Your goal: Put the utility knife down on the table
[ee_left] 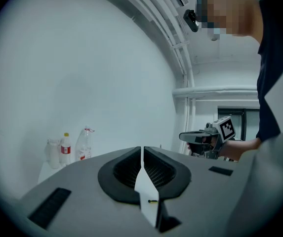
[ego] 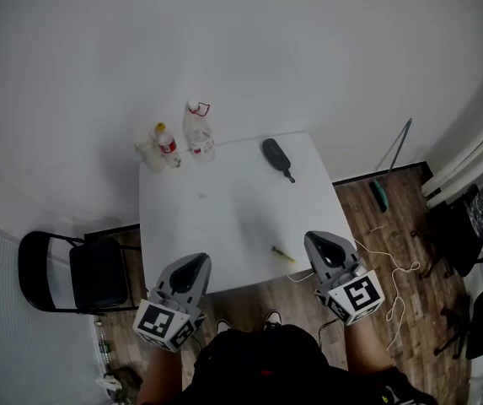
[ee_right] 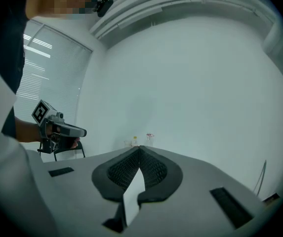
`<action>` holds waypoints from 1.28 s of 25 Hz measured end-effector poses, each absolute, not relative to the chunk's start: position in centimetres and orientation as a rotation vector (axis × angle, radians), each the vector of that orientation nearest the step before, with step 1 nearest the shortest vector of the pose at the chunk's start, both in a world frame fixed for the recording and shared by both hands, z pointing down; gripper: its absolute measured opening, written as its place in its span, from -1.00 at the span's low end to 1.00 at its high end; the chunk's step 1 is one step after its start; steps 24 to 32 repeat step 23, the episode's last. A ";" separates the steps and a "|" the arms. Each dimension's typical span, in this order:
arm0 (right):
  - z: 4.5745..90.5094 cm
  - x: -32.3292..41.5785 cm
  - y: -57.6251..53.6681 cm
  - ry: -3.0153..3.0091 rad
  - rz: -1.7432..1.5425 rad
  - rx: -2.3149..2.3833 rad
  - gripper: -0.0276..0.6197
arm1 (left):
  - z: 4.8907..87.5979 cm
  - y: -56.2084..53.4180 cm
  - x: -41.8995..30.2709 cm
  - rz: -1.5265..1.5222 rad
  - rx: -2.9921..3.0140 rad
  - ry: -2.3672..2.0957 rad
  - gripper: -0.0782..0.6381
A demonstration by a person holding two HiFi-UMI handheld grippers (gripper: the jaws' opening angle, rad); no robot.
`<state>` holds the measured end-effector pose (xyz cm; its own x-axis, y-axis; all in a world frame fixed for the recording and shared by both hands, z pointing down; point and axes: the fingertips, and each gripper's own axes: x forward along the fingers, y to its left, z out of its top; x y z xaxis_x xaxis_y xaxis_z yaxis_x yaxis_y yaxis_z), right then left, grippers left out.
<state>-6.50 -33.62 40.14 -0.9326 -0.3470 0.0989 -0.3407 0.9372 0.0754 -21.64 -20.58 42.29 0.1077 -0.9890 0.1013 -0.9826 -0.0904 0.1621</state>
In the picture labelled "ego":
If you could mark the person's left forearm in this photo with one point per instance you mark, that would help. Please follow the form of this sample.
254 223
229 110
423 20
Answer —
161 374

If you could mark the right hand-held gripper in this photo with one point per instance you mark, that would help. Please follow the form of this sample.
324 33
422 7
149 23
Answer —
355 298

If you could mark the small wooden stick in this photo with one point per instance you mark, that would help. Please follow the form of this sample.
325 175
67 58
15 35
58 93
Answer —
378 228

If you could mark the small bottle yellow cap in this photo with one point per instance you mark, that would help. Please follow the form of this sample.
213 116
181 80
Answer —
166 144

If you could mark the black pouch with loop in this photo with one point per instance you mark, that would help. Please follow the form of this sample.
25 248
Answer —
275 152

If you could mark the person's left shoe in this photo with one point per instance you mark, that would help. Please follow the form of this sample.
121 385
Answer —
223 325

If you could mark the person's right shoe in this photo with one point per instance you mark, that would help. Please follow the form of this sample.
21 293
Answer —
272 320

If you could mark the dark bag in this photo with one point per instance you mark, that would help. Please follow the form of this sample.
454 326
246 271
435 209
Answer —
121 384

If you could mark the person's shoe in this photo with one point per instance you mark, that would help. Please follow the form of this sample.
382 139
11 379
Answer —
272 320
223 325

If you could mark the person's black clothing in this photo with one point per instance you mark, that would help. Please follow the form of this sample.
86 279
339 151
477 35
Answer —
262 365

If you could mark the small white dotted object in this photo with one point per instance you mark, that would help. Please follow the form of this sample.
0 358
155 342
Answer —
177 162

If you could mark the white wall pipes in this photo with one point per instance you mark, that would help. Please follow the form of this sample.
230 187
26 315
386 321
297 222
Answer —
464 171

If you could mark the person's right forearm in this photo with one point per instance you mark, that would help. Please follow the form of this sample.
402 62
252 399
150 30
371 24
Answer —
365 350

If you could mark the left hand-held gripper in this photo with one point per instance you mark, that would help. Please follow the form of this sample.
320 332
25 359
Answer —
161 323

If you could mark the black office chair plastic wrapped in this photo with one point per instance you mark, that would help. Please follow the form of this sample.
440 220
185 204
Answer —
460 234

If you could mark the broom with teal head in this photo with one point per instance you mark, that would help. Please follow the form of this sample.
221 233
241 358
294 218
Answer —
379 194

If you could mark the black folding chair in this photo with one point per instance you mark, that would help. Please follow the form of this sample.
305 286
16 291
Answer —
98 277

